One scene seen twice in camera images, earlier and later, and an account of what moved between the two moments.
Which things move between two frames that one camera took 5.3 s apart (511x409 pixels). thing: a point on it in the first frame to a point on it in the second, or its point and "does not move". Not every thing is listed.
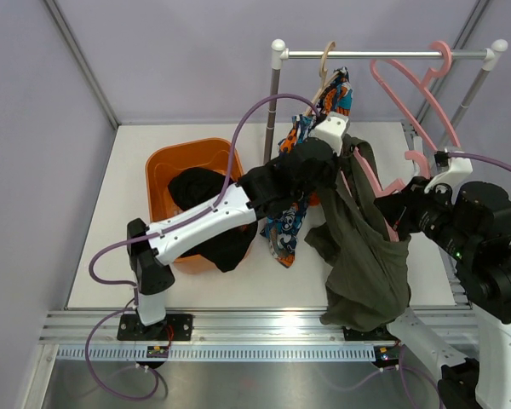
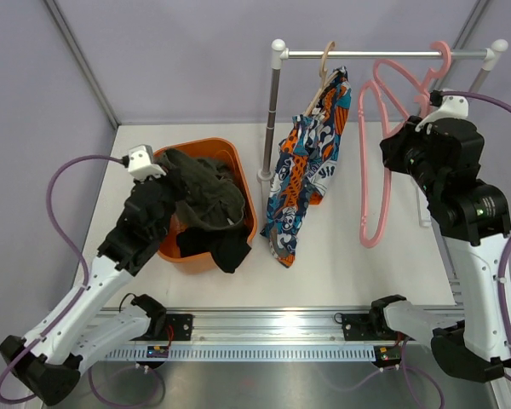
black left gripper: x=333 y=162 to x=175 y=180
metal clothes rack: x=491 y=56 does not move
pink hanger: x=425 y=83 does not move
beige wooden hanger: x=325 y=77 does not move
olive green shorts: x=367 y=267 to x=214 y=199
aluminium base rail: x=73 y=327 does not move
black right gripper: x=412 y=197 to x=393 y=146
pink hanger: x=392 y=187 to x=398 y=129
